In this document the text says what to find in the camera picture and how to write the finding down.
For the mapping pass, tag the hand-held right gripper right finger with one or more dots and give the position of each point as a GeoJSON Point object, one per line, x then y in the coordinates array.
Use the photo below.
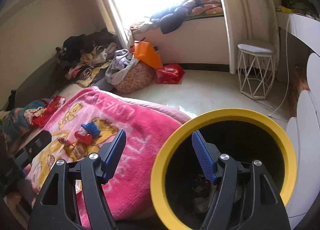
{"type": "Point", "coordinates": [203, 161]}

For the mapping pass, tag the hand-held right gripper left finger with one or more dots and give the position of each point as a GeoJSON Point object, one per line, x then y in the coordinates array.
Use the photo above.
{"type": "Point", "coordinates": [113, 156]}

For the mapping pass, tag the yellow rimmed waste bin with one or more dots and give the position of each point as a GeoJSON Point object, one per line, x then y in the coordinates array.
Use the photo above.
{"type": "Point", "coordinates": [170, 155]}

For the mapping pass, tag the patterned colourful cloth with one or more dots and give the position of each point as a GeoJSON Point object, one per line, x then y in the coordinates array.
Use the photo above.
{"type": "Point", "coordinates": [17, 120]}

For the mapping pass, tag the red silver candy wrapper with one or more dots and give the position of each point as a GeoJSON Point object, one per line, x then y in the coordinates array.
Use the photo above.
{"type": "Point", "coordinates": [63, 141]}

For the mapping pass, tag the blue toy piece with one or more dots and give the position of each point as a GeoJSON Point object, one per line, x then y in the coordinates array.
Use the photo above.
{"type": "Point", "coordinates": [92, 128]}

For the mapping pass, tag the red toy piece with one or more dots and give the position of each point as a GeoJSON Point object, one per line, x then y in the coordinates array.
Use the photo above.
{"type": "Point", "coordinates": [83, 138]}

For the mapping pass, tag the pink printed blanket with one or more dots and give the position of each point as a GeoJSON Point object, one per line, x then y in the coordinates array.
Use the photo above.
{"type": "Point", "coordinates": [140, 130]}

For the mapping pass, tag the red cloth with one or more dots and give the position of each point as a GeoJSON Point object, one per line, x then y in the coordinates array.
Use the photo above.
{"type": "Point", "coordinates": [48, 111]}

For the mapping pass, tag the dark bed headboard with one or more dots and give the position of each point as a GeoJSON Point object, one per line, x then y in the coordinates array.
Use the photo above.
{"type": "Point", "coordinates": [37, 82]}

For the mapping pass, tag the cream bed sheet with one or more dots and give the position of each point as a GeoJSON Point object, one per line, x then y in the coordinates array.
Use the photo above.
{"type": "Point", "coordinates": [71, 91]}

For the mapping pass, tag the floral fabric bag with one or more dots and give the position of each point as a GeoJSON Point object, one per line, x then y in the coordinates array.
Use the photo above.
{"type": "Point", "coordinates": [136, 77]}

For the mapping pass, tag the grey garment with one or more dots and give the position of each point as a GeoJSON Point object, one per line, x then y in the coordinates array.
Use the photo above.
{"type": "Point", "coordinates": [120, 66]}

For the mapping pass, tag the red plastic bag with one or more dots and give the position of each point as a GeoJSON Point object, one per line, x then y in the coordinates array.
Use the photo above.
{"type": "Point", "coordinates": [170, 74]}

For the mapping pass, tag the pile of clothes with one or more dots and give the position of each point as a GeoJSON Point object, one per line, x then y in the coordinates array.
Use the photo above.
{"type": "Point", "coordinates": [85, 52]}

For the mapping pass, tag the orange bag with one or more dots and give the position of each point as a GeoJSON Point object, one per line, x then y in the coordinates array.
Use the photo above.
{"type": "Point", "coordinates": [146, 54]}

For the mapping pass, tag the orange striped cloth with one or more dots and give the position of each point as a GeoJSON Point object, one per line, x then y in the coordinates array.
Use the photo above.
{"type": "Point", "coordinates": [143, 27]}

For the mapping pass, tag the dark puffer jacket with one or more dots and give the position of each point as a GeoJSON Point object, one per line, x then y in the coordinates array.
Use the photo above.
{"type": "Point", "coordinates": [170, 19]}

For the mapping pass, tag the white curtain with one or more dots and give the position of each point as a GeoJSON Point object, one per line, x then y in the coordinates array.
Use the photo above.
{"type": "Point", "coordinates": [112, 7]}
{"type": "Point", "coordinates": [247, 15]}

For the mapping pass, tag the orange patterned quilt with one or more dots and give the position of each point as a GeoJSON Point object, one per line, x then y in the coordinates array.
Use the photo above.
{"type": "Point", "coordinates": [202, 1]}

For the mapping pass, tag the white desk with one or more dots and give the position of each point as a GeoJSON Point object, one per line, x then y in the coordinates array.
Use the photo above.
{"type": "Point", "coordinates": [300, 30]}

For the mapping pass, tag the dark bag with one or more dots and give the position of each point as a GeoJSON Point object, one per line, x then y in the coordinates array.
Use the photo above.
{"type": "Point", "coordinates": [298, 2]}

